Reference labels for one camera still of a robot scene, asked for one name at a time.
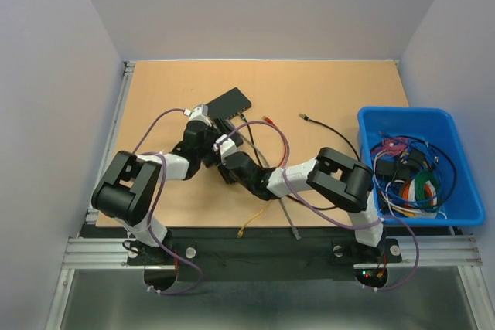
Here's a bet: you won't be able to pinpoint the black box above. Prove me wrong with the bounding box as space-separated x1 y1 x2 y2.
210 117 244 149

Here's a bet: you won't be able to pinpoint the black network switch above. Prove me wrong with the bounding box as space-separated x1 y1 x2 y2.
207 87 251 120

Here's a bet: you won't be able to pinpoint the yellow ethernet cable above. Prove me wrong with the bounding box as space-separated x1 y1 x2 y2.
237 204 271 238

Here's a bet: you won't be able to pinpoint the black ethernet cable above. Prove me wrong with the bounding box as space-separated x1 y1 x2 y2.
239 112 360 212

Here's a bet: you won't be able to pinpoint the grey ethernet cable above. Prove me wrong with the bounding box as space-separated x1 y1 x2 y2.
241 140 303 240

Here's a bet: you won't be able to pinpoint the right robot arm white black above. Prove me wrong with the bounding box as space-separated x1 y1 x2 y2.
216 145 386 260

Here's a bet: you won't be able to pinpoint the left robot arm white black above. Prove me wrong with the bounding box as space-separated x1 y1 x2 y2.
91 121 224 265

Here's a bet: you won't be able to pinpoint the blue plastic bin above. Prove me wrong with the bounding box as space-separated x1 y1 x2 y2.
357 107 486 226

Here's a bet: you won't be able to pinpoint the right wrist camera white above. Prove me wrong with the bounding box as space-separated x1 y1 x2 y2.
213 134 237 165

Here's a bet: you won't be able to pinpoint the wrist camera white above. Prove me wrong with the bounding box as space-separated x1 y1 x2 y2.
213 134 237 165
183 104 212 126

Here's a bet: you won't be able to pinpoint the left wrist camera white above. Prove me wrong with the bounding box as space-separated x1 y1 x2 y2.
183 104 212 126

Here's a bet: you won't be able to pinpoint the red ethernet cable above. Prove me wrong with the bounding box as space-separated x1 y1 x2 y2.
262 116 291 171

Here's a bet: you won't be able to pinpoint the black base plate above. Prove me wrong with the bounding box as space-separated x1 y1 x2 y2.
123 227 402 289

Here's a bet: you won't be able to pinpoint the aluminium frame rail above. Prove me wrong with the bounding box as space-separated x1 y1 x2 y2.
46 61 136 329

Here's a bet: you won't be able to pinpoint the tangled cables in bin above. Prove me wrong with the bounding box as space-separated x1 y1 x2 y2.
369 131 459 221

